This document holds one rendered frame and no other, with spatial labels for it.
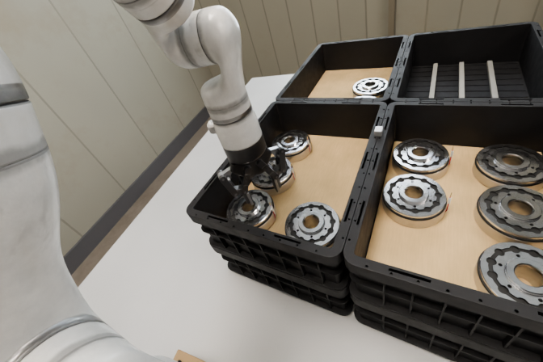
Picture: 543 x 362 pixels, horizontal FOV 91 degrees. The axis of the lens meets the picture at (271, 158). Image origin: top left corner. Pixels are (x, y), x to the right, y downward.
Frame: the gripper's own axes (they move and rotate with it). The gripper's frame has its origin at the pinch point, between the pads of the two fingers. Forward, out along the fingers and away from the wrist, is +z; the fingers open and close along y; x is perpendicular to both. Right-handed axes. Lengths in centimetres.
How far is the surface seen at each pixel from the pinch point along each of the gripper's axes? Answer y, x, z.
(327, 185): 13.6, -2.7, 4.8
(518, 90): 68, -5, 4
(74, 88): -68, 159, 1
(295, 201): 5.5, -2.5, 4.9
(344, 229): 6.7, -19.8, -5.0
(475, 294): 13.3, -34.2, -5.1
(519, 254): 26.0, -32.1, 1.5
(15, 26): -71, 156, -38
